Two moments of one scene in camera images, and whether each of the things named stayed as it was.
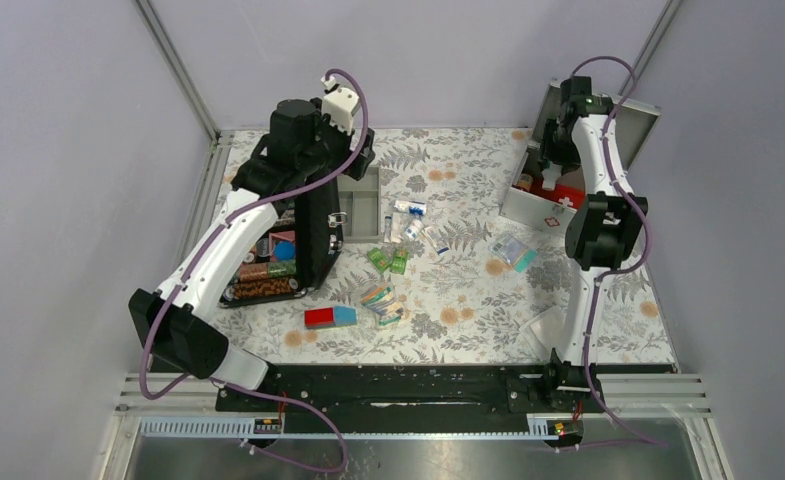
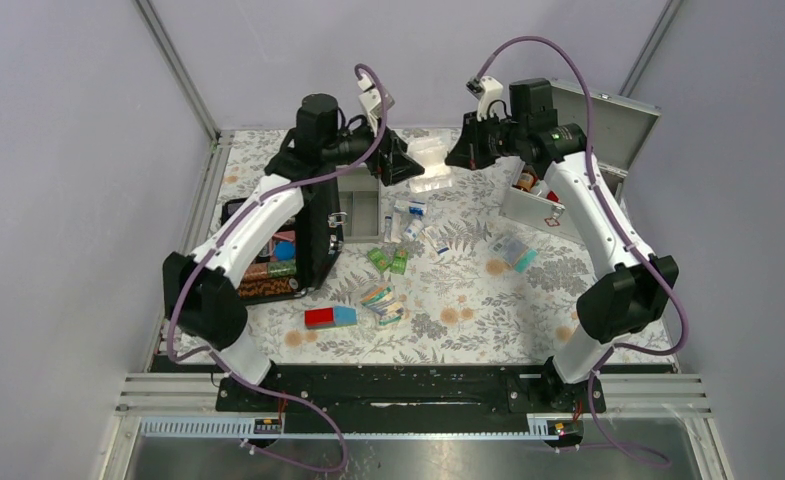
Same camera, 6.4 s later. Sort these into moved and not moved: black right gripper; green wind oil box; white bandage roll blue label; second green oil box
Moved: black right gripper
Not moved: green wind oil box; second green oil box; white bandage roll blue label
